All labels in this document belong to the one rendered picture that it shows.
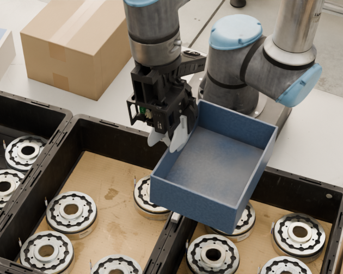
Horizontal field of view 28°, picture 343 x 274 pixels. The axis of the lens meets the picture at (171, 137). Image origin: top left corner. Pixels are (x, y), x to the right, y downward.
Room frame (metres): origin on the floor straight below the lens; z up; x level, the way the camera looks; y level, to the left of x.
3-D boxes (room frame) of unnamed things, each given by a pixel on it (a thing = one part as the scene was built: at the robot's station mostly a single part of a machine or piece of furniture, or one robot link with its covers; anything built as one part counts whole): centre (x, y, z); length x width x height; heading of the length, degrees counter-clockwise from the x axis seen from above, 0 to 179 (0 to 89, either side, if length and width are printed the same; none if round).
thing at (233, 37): (1.24, -0.14, 0.97); 0.13 x 0.12 x 0.14; 51
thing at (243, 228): (0.84, -0.12, 0.86); 0.10 x 0.10 x 0.01
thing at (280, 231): (0.80, -0.26, 0.86); 0.10 x 0.10 x 0.01
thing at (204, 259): (0.74, -0.09, 0.86); 0.05 x 0.05 x 0.01
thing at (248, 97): (1.25, -0.14, 0.85); 0.15 x 0.15 x 0.10
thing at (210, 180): (0.77, -0.07, 1.10); 0.20 x 0.15 x 0.07; 156
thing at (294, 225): (0.80, -0.26, 0.86); 0.05 x 0.05 x 0.01
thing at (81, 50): (1.51, 0.24, 0.78); 0.30 x 0.22 x 0.16; 157
